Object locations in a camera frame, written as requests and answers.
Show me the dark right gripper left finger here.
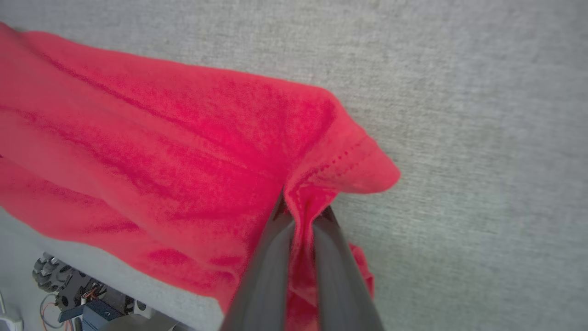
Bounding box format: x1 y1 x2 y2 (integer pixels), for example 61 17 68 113
220 190 295 331

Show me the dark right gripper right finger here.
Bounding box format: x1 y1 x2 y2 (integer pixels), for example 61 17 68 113
312 206 385 331

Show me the red and white garment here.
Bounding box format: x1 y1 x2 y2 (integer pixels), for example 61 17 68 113
0 22 401 331

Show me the black mecanum wheel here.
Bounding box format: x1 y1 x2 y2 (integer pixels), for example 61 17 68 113
32 252 74 294

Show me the grey fabric sofa seat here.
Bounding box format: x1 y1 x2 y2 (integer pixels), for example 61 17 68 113
0 0 588 331

